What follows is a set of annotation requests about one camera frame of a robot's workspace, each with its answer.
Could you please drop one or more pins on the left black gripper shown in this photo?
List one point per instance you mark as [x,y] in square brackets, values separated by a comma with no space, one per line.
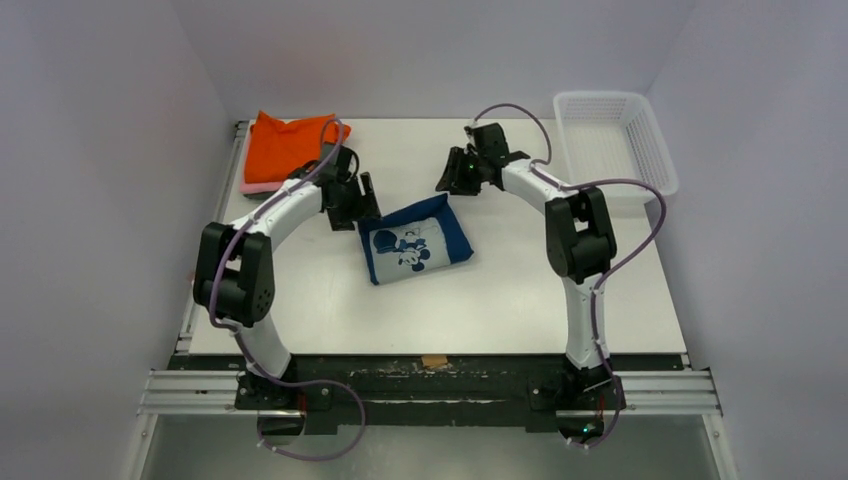
[345,221]

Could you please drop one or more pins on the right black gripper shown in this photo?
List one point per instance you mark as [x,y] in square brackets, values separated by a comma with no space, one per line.
[462,169]

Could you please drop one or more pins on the navy blue t-shirt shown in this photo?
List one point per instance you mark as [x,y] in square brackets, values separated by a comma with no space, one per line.
[422,237]

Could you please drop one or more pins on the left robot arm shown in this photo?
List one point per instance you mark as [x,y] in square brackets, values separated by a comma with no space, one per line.
[235,274]

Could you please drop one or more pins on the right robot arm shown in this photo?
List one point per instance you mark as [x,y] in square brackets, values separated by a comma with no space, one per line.
[579,238]

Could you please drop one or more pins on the pink folded t-shirt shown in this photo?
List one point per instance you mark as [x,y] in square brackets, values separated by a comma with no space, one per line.
[259,189]

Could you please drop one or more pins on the orange folded t-shirt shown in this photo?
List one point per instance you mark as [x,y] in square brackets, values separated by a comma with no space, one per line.
[278,147]

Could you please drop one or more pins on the white plastic basket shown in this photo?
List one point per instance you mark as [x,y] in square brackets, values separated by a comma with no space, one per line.
[613,134]

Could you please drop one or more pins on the brown tape piece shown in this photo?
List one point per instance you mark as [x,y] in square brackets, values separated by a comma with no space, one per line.
[433,361]

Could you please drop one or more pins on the aluminium table frame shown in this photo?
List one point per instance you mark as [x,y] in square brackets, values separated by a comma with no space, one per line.
[665,392]

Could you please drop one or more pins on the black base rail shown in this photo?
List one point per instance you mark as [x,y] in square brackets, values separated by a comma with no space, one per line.
[537,392]

